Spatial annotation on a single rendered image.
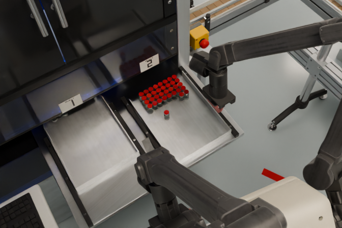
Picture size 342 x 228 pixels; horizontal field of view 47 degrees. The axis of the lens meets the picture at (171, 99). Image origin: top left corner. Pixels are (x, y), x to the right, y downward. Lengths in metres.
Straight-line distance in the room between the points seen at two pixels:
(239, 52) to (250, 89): 1.64
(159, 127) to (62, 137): 0.38
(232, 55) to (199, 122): 0.49
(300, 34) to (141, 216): 1.60
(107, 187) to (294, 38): 0.84
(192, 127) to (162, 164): 0.67
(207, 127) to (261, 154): 1.01
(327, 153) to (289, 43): 0.30
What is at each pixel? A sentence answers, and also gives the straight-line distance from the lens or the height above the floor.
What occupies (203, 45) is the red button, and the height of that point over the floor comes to 1.00.
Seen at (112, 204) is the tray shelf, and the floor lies 0.88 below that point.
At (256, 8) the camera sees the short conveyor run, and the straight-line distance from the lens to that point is 2.00.
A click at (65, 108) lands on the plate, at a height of 1.01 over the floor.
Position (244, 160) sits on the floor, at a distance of 2.48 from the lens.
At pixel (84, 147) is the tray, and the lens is 1.56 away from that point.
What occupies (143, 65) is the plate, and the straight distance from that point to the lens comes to 1.55.
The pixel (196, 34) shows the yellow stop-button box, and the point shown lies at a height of 1.03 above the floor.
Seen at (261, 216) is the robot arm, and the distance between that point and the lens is 0.66.
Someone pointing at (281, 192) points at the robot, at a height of 1.34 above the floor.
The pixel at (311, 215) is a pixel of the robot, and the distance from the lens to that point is 0.93.
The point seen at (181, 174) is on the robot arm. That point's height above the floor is 1.47.
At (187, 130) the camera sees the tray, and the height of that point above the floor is 0.88.
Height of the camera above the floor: 2.23
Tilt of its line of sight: 57 degrees down
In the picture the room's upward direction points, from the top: 4 degrees counter-clockwise
